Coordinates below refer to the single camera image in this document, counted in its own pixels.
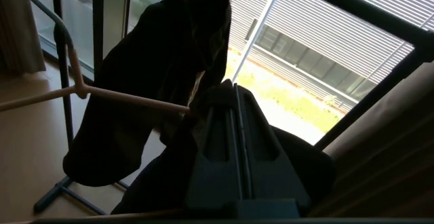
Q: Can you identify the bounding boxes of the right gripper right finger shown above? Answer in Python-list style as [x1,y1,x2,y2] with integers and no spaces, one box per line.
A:
[233,83,312,218]

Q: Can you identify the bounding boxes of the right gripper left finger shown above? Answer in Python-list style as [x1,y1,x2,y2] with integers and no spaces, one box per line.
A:
[184,106,243,218]

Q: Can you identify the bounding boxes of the pink clothes hanger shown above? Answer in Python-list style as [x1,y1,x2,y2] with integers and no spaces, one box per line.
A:
[0,0,191,222]

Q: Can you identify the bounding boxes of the black shorts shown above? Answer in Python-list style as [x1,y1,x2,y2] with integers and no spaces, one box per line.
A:
[62,0,233,188]

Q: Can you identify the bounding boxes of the black clothes rack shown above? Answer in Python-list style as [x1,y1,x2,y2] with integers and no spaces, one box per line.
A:
[33,0,434,217]

